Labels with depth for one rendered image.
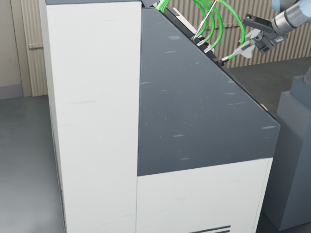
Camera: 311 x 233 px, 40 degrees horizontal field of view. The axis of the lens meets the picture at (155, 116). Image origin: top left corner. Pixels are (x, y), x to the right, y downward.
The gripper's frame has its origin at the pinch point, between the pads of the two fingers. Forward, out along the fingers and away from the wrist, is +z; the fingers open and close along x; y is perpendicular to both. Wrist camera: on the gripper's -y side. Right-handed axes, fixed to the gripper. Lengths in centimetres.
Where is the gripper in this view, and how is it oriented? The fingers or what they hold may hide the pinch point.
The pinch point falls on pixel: (236, 47)
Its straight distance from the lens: 176.1
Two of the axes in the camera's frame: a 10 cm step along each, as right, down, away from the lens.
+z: -6.1, 3.7, 7.0
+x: 3.6, -6.6, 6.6
